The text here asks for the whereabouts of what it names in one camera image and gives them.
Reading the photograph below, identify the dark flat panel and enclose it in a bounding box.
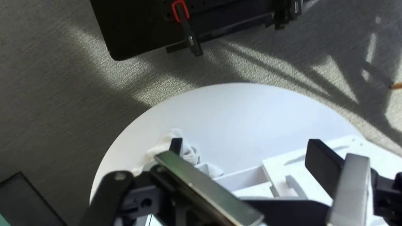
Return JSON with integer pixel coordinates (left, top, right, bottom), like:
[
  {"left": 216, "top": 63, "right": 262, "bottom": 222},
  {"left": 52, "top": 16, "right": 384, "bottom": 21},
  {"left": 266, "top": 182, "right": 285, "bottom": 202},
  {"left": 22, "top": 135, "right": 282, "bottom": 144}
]
[{"left": 0, "top": 171, "right": 68, "bottom": 226}]

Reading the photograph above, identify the white toy kitchen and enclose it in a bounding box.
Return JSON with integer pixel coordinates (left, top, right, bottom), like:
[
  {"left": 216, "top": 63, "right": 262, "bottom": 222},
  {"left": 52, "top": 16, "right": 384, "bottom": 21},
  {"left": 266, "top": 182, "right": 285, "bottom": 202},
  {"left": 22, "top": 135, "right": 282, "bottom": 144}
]
[{"left": 196, "top": 133, "right": 402, "bottom": 226}]

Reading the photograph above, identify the red black bar clamp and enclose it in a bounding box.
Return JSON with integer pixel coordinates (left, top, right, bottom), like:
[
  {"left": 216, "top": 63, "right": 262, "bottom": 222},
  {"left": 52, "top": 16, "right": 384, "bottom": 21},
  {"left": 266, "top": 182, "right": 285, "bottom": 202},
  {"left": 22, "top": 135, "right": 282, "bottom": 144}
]
[{"left": 164, "top": 0, "right": 204, "bottom": 58}]

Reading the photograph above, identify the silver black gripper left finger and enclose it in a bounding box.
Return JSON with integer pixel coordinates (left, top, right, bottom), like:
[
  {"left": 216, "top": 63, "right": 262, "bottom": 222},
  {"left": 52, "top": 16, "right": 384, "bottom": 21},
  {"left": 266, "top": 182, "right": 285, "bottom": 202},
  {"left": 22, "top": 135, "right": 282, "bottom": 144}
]
[{"left": 79, "top": 137, "right": 265, "bottom": 226}]

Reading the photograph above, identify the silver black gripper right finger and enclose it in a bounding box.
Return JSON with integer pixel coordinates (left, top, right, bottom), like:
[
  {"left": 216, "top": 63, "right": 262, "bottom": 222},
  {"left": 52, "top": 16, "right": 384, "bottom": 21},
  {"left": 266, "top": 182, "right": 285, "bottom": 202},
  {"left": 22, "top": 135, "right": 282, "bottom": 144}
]
[{"left": 305, "top": 138, "right": 402, "bottom": 226}]

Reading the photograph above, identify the black box with clamp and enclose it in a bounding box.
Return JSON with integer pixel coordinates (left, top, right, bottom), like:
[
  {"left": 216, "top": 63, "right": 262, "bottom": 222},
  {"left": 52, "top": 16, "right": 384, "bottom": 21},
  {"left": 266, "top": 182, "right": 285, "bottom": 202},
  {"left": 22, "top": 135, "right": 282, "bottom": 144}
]
[{"left": 89, "top": 0, "right": 311, "bottom": 61}]

